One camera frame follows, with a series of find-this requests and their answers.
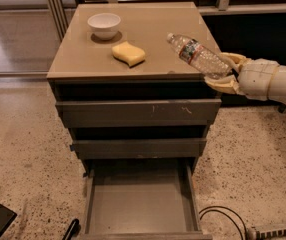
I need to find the grey top drawer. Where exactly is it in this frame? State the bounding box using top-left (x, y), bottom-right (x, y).
top-left (56, 99), bottom-right (221, 128)

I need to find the grey drawer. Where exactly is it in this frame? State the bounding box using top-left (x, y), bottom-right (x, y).
top-left (56, 99), bottom-right (221, 128)
top-left (72, 138), bottom-right (206, 160)

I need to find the small grey floor bracket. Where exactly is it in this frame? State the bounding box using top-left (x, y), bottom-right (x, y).
top-left (278, 104), bottom-right (286, 114)

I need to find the white ceramic bowl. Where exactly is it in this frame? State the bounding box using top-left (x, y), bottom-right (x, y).
top-left (87, 13), bottom-right (121, 40)

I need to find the black power cable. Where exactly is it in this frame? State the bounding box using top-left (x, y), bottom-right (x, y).
top-left (198, 205), bottom-right (249, 240)

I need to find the open bottom drawer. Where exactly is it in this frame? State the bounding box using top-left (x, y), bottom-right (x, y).
top-left (79, 159), bottom-right (213, 240)

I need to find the black strap at bottom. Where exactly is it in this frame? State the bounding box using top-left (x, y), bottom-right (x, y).
top-left (62, 218), bottom-right (81, 240)

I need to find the grey drawer cabinet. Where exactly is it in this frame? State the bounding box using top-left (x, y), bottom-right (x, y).
top-left (46, 1), bottom-right (233, 240)

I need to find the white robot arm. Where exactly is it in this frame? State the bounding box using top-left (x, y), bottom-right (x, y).
top-left (204, 53), bottom-right (286, 105)

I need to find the clear plastic water bottle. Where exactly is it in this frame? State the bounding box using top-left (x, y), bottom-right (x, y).
top-left (167, 33), bottom-right (231, 79)

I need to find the grey power strip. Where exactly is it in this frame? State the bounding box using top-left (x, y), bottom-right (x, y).
top-left (247, 222), bottom-right (286, 240)

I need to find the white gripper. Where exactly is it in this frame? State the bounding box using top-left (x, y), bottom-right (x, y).
top-left (204, 52), bottom-right (280, 101)

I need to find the grey middle drawer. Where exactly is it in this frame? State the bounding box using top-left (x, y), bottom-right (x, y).
top-left (72, 138), bottom-right (206, 160)

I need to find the yellow sponge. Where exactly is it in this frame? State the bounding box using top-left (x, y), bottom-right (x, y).
top-left (112, 41), bottom-right (146, 67)

